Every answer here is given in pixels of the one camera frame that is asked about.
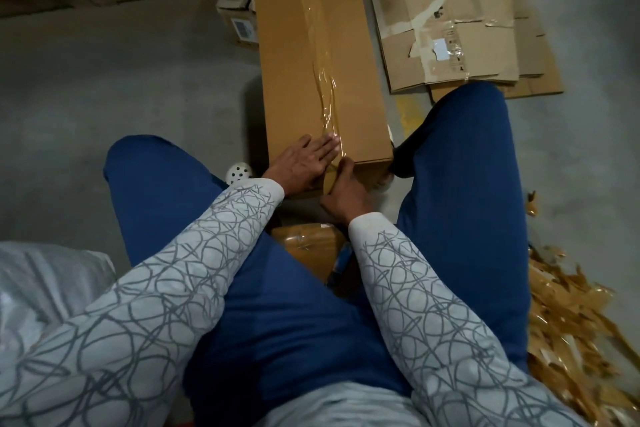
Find person's left hand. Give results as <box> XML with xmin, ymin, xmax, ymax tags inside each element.
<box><xmin>262</xmin><ymin>133</ymin><xmax>344</xmax><ymax>199</ymax></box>

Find person's right hand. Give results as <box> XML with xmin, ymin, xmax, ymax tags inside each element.
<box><xmin>319</xmin><ymin>155</ymin><xmax>377</xmax><ymax>228</ymax></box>

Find large black-label cardboard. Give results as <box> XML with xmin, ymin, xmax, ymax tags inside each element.
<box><xmin>254</xmin><ymin>0</ymin><xmax>395</xmax><ymax>195</ymax></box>

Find person's left forearm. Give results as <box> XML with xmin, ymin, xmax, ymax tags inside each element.
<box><xmin>0</xmin><ymin>177</ymin><xmax>286</xmax><ymax>427</ymax></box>

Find person's right forearm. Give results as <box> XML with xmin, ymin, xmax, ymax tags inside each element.
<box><xmin>347</xmin><ymin>211</ymin><xmax>591</xmax><ymax>427</ymax></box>

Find person's left white clog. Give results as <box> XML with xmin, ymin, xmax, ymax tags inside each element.
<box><xmin>225</xmin><ymin>161</ymin><xmax>254</xmax><ymax>187</ymax></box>

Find person's blue trousers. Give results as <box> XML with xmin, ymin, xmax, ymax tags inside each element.
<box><xmin>104</xmin><ymin>80</ymin><xmax>531</xmax><ymax>427</ymax></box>

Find person's grey shirt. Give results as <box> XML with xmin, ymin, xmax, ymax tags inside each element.
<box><xmin>255</xmin><ymin>382</ymin><xmax>433</xmax><ymax>427</ymax></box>

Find flat brown cardboard sheet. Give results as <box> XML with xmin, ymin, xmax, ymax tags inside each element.
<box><xmin>398</xmin><ymin>0</ymin><xmax>566</xmax><ymax>103</ymax></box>

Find crumpled brown tape scraps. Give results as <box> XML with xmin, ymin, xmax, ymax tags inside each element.
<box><xmin>525</xmin><ymin>242</ymin><xmax>640</xmax><ymax>427</ymax></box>

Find brown plastic-wrapped stool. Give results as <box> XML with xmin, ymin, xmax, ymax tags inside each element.
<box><xmin>270</xmin><ymin>222</ymin><xmax>353</xmax><ymax>285</ymax></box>

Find white woven sack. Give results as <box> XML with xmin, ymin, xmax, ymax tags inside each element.
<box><xmin>0</xmin><ymin>240</ymin><xmax>119</xmax><ymax>363</ymax></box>

